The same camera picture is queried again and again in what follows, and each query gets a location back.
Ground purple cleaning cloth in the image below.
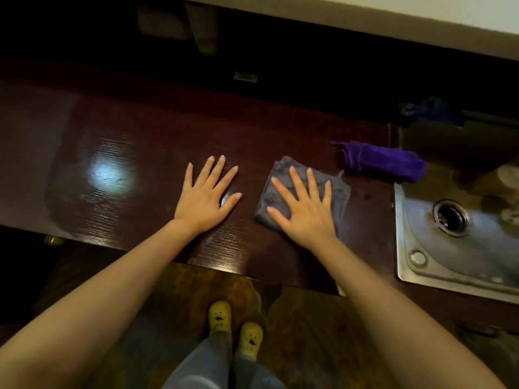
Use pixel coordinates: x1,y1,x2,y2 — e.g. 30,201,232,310
330,140,427,184

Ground grey cleaning cloth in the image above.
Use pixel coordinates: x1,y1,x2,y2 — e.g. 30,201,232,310
254,155,352,236

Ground person's right grey trouser leg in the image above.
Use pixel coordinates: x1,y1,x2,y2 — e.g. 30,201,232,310
232,352,287,389

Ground person's grey trouser leg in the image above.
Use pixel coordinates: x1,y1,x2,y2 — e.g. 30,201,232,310
161,332,234,389
232,352,287,389

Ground person's left grey trouser leg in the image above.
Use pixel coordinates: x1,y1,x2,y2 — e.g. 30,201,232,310
161,332,234,389

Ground person's right yellow slipper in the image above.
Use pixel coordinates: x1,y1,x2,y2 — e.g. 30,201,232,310
236,322,264,360

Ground round sink drain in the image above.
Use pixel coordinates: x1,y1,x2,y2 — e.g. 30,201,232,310
432,199,471,238

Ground person's yellow slipper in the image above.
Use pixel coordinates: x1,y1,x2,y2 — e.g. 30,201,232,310
208,300,232,337
236,322,264,360

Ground person's left forearm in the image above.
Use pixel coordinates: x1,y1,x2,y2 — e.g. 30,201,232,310
0,219,200,389

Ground stainless steel sink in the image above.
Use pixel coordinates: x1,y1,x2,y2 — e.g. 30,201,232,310
394,117,519,305

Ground person's right forearm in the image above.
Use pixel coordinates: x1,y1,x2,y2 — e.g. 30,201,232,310
302,237,507,389

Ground person's left yellow slipper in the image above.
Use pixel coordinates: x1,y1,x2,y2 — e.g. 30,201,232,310
208,300,232,337

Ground person's left hand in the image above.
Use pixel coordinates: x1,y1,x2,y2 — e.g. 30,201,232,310
174,155,243,236

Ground person's right hand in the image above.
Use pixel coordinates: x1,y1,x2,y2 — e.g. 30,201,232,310
266,166,340,251

